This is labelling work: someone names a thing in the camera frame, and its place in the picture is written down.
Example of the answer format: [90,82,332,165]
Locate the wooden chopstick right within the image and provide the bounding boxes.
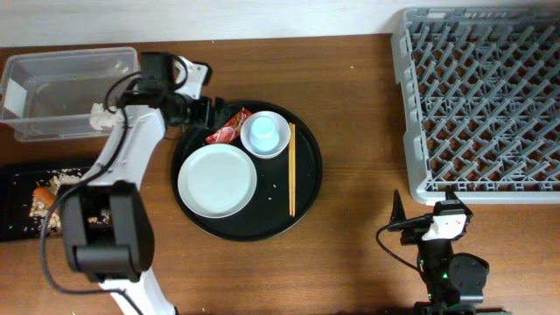
[292,123,296,217]

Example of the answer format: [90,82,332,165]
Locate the light blue cup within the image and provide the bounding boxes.
[250,116,279,154]

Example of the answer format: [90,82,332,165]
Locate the wooden chopstick left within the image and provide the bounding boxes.
[288,122,294,217]

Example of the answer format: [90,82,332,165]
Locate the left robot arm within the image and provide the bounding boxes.
[52,52,222,314]

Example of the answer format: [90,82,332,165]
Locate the red snack wrapper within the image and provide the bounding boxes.
[206,108,252,144]

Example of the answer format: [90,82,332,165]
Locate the grey dishwasher rack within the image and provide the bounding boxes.
[391,5,559,205]

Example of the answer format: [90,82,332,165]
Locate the pink bowl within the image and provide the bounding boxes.
[241,111,290,159]

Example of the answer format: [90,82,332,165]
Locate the black rectangular waste tray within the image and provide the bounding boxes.
[1,157,95,242]

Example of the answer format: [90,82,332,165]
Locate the round black serving tray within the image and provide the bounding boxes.
[171,101,323,242]

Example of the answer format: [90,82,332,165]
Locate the orange carrot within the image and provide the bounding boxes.
[32,187,56,212]

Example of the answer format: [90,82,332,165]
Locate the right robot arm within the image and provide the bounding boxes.
[387,187,489,315]

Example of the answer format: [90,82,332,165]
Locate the grey round plate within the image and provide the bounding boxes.
[177,144,257,219]

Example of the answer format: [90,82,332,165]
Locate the white tissue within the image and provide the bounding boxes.
[89,103,123,130]

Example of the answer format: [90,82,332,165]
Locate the clear plastic bin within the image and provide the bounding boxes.
[1,47,139,142]

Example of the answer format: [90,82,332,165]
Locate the wooden chopstick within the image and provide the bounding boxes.
[288,122,294,217]
[292,123,296,217]

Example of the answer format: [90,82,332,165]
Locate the rice and peanut shell scraps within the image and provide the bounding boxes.
[29,171,111,235]

